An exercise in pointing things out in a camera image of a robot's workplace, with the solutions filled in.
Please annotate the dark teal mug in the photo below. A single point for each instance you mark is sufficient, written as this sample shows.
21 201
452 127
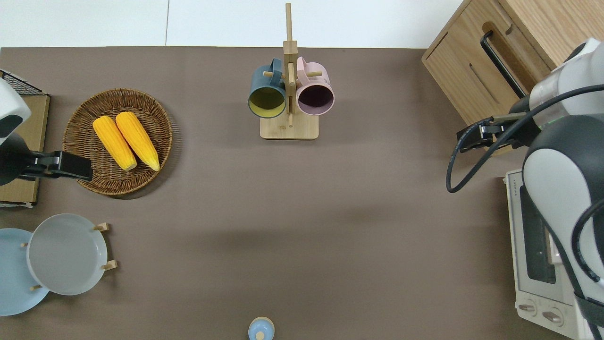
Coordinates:
267 101

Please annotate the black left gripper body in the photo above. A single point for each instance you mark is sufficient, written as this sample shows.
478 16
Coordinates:
40 165

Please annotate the light wooden cabinet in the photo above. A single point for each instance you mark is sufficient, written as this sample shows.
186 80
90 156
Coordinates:
566 19

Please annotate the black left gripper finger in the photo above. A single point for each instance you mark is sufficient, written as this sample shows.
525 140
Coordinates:
75 161
78 174

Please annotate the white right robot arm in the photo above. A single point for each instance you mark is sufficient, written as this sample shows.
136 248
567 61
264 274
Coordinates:
557 189

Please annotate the white toaster oven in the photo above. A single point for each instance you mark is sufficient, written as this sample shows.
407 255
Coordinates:
514 245

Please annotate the wooden plate rack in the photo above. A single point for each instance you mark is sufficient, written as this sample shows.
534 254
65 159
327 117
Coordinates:
104 227

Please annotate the wooden drawer with slot grip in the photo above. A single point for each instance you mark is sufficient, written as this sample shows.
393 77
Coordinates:
453 71

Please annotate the blue lid with wooden knob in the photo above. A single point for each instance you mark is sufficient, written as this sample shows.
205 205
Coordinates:
261 328

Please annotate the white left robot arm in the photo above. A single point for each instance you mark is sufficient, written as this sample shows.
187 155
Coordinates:
12 111

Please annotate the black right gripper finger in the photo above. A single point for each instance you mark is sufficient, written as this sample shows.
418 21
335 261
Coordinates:
472 144
474 131

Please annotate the grey plate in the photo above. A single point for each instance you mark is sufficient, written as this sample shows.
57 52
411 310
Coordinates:
66 255

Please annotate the light blue plate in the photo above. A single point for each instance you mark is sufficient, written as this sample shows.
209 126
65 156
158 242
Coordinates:
14 283

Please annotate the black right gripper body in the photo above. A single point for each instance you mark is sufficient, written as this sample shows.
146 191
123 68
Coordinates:
528 134

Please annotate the wooden mug tree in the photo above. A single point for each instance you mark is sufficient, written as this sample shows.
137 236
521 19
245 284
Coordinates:
289 130

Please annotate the round wicker basket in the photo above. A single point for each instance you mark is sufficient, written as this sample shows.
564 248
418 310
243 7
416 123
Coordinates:
85 118

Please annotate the yellow corn cob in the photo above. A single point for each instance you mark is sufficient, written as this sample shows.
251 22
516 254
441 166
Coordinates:
138 139
113 141

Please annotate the pink mug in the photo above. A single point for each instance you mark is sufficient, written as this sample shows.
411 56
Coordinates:
315 97

